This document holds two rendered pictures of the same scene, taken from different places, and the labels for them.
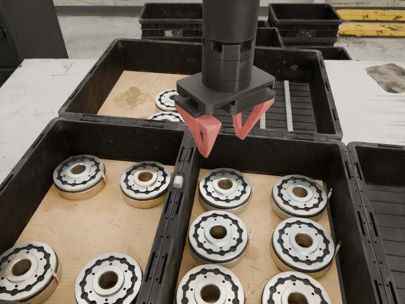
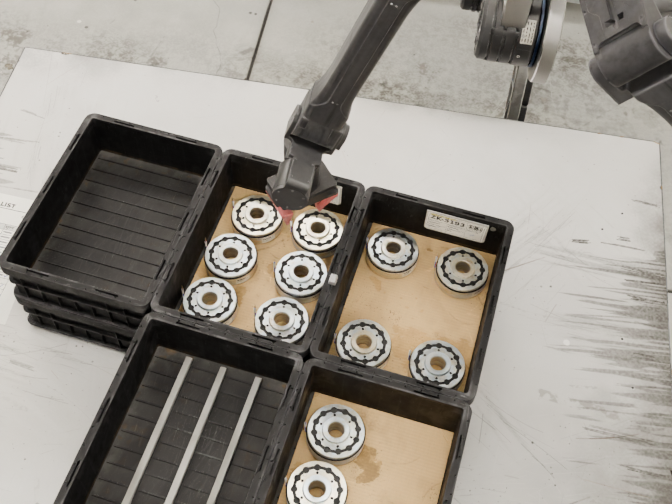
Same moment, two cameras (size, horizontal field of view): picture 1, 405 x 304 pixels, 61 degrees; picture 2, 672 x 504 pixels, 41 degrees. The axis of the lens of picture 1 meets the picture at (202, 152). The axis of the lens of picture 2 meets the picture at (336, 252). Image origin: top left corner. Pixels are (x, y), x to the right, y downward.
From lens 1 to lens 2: 1.61 m
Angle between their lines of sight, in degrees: 82
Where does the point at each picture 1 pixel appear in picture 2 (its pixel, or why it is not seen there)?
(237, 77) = not seen: hidden behind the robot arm
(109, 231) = (398, 307)
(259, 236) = (261, 281)
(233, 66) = not seen: hidden behind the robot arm
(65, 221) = (442, 324)
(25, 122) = not seen: outside the picture
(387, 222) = (134, 276)
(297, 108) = (127, 466)
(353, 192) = (180, 249)
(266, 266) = (264, 256)
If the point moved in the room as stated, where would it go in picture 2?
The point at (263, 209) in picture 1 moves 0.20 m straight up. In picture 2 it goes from (246, 307) to (242, 249)
